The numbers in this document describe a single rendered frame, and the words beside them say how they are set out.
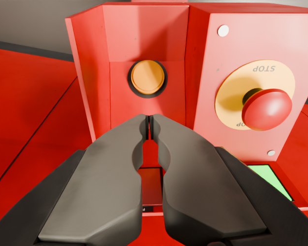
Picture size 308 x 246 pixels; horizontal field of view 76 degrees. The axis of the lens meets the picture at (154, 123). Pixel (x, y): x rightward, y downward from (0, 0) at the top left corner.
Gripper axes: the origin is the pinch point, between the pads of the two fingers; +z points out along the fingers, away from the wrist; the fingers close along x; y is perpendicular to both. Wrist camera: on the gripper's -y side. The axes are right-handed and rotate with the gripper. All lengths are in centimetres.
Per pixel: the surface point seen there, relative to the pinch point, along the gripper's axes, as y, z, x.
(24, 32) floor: 2, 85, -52
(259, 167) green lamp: 9.6, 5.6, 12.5
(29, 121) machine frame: 17.3, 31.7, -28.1
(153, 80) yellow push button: 1.1, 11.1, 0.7
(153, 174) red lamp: 9.7, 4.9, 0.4
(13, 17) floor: -3, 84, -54
